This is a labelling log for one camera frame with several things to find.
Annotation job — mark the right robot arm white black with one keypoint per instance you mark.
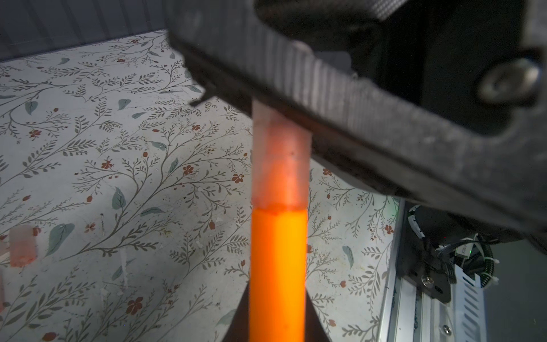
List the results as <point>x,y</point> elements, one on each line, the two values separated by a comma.
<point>440,103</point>

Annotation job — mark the orange marker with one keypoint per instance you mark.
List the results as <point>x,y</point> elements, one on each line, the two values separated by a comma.
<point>277,294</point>

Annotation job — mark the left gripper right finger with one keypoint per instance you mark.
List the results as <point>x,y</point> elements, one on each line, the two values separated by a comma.
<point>314,331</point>

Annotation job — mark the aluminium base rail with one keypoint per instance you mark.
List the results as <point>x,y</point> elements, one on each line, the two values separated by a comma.
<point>438,271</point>

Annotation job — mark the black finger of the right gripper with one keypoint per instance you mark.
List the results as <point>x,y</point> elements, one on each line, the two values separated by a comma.
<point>442,103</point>

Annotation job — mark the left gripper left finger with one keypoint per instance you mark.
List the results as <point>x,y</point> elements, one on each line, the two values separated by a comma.
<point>238,330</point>

